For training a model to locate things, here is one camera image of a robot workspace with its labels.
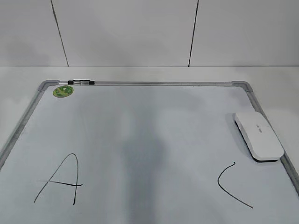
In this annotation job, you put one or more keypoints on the white whiteboard eraser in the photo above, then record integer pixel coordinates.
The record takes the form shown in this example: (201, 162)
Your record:
(261, 140)

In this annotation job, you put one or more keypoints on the round green magnet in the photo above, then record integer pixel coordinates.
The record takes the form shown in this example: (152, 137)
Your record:
(63, 91)

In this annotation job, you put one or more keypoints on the white board with grey frame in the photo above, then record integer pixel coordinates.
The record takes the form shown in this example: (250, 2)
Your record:
(141, 153)

